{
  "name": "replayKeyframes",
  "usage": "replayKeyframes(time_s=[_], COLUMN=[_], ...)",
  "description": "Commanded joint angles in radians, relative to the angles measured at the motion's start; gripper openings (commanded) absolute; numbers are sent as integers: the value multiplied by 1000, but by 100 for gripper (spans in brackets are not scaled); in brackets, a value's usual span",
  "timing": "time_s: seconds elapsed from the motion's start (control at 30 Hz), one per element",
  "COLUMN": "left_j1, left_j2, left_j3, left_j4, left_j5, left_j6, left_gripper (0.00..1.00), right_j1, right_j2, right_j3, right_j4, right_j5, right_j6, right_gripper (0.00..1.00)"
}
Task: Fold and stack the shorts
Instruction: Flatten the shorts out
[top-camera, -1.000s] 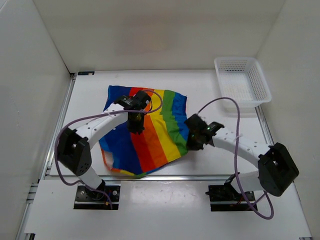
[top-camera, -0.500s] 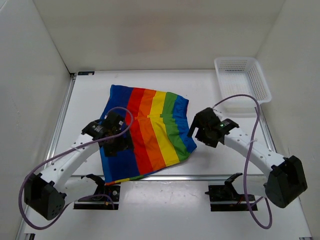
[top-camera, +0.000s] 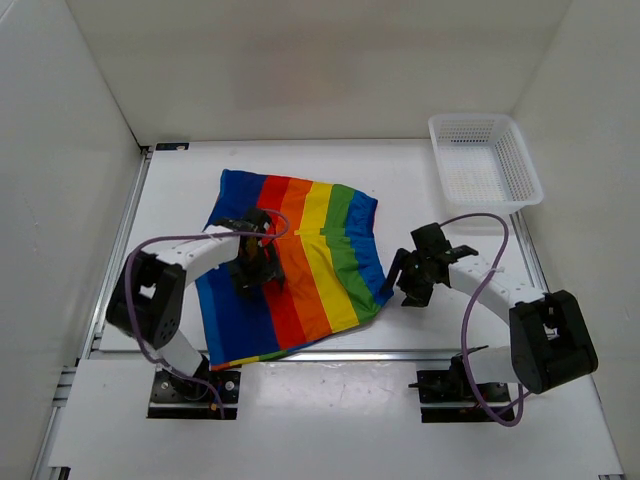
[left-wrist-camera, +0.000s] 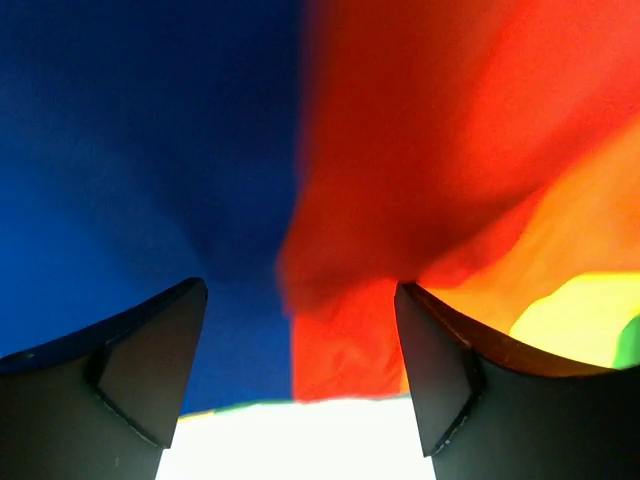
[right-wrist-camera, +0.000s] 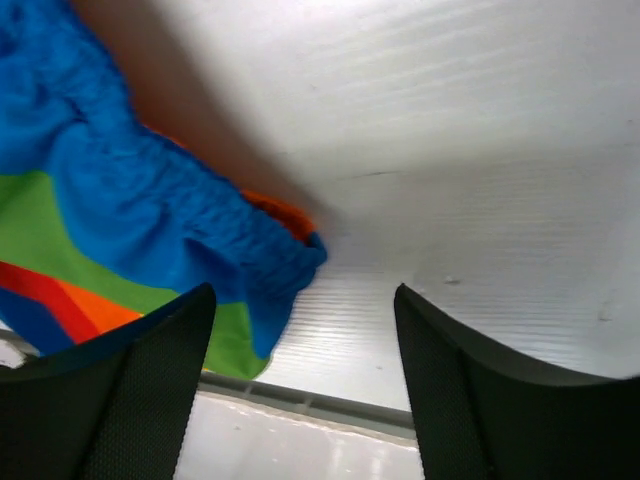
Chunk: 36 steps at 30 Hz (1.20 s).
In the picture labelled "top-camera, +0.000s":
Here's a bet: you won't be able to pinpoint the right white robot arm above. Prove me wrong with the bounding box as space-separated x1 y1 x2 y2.
381 223 599 400

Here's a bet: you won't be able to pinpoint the purple cable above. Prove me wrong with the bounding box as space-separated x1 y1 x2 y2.
126 208 291 419
439 213 526 428

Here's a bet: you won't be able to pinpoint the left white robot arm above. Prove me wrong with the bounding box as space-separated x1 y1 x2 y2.
105 207 290 400

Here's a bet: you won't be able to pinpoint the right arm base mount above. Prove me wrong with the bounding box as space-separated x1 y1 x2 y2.
408 353 517 424

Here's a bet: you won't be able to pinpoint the white plastic mesh basket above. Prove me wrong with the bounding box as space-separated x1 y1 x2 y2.
428 113 544 216

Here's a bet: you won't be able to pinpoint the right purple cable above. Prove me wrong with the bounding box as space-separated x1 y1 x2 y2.
439 213 526 428

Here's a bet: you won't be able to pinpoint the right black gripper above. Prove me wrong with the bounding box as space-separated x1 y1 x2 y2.
378 247 434 307

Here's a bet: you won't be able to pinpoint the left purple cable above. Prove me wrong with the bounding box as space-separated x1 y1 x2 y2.
126 208 291 419

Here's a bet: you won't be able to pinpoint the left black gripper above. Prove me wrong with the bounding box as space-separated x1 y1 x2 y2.
226 243 284 301

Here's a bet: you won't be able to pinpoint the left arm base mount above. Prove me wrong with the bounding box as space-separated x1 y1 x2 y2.
147 368 241 421

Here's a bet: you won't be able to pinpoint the rainbow striped shorts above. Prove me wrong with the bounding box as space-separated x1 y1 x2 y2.
196 170 393 371

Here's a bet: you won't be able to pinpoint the dark label sticker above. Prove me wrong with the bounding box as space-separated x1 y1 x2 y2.
155 142 190 151

